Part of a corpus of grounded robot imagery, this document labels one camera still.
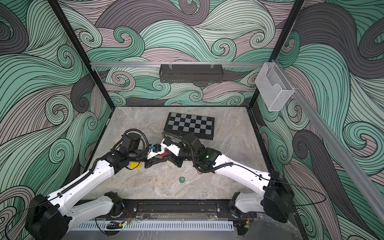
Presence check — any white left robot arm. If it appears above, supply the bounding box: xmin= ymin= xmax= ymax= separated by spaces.
xmin=25 ymin=129 xmax=165 ymax=240

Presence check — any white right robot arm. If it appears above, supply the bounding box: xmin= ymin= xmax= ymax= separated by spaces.
xmin=162 ymin=132 xmax=294 ymax=223

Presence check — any yellow block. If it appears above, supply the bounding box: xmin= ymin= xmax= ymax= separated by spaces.
xmin=129 ymin=163 xmax=141 ymax=170

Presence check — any black white chessboard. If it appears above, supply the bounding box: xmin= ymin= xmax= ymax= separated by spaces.
xmin=164 ymin=112 xmax=215 ymax=140

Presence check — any white ventilated front strip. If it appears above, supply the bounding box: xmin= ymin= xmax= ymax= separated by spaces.
xmin=73 ymin=221 xmax=235 ymax=232

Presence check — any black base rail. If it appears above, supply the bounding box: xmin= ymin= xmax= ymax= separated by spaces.
xmin=123 ymin=199 xmax=264 ymax=219

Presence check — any black wall shelf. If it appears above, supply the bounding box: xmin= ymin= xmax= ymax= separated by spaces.
xmin=159 ymin=64 xmax=224 ymax=85

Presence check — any clear plastic wall bin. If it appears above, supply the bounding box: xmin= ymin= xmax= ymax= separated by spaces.
xmin=255 ymin=62 xmax=295 ymax=112

